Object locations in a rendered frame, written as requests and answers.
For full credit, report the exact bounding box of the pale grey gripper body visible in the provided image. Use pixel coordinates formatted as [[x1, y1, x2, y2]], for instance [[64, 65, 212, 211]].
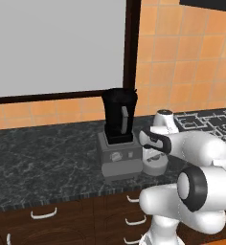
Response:
[[142, 146, 170, 165]]

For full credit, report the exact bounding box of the pale grey round blender lid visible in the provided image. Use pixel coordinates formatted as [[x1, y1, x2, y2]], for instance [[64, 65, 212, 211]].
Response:
[[143, 160, 170, 177]]

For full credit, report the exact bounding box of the grey blender with black jug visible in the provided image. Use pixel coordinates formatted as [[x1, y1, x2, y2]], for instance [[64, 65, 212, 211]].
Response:
[[97, 87, 144, 179]]

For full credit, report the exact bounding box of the black hob with grey grates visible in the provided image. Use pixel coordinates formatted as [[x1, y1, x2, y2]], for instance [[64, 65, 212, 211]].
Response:
[[173, 107, 226, 145]]

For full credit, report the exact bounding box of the narrow dark wood drawer front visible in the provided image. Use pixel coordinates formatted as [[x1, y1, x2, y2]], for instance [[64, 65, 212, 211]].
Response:
[[94, 190, 145, 214], [94, 209, 152, 235], [94, 229, 148, 245]]

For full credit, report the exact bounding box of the wide dark wood drawer front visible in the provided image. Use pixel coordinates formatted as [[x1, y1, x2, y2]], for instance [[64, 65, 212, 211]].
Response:
[[0, 198, 96, 234]]

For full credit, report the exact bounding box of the dark wood cupboard door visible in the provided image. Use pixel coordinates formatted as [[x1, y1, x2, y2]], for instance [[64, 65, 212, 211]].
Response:
[[0, 227, 96, 245]]

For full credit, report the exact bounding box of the black extractor hood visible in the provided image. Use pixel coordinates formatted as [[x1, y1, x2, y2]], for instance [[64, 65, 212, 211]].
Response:
[[179, 0, 226, 13]]

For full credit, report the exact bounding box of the white curved drawer handle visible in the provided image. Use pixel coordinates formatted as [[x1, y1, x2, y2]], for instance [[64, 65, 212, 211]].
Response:
[[30, 207, 58, 221], [125, 194, 141, 204], [123, 235, 146, 245], [124, 214, 148, 227]]

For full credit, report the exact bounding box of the window with dark frame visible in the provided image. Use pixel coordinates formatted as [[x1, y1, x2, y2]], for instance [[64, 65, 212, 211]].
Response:
[[0, 0, 142, 105]]

